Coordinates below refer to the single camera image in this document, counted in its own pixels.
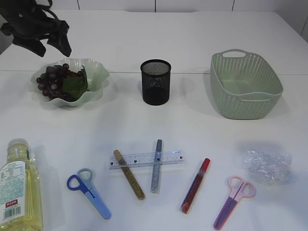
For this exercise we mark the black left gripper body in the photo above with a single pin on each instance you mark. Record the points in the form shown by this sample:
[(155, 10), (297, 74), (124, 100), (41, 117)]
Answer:
[(30, 20)]

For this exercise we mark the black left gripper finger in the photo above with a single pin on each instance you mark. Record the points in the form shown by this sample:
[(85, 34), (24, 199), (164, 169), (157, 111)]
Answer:
[(61, 41), (35, 46)]

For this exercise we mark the purple grapes with leaf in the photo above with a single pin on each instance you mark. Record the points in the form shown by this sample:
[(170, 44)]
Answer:
[(58, 81)]

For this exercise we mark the yellow drink bottle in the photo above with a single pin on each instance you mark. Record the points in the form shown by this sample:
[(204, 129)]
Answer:
[(20, 199)]

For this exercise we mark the pink scissors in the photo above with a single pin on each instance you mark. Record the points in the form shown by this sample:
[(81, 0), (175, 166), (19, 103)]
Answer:
[(239, 189)]

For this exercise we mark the clear plastic sheet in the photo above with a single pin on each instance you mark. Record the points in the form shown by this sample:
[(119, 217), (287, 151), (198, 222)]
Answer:
[(268, 168)]

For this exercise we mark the pale green wavy plate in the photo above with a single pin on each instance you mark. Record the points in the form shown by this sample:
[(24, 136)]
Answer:
[(96, 74)]

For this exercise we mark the black mesh pen holder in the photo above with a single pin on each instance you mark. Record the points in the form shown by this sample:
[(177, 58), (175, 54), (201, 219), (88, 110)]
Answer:
[(155, 81)]

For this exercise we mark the clear plastic ruler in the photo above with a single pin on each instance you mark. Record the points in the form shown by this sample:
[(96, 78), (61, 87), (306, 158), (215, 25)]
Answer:
[(147, 159)]

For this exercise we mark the gold glitter pen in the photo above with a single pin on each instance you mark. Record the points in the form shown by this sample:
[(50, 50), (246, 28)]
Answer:
[(129, 176)]

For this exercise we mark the silver glitter pen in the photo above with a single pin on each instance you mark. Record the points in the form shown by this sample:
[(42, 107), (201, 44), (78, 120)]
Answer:
[(156, 168)]

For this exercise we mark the red glitter pen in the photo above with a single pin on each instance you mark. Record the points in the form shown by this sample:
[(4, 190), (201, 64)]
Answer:
[(186, 204)]

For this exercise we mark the green woven plastic basket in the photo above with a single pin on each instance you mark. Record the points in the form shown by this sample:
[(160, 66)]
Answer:
[(244, 88)]

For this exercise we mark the blue scissors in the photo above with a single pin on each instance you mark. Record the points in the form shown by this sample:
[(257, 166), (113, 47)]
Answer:
[(84, 178)]

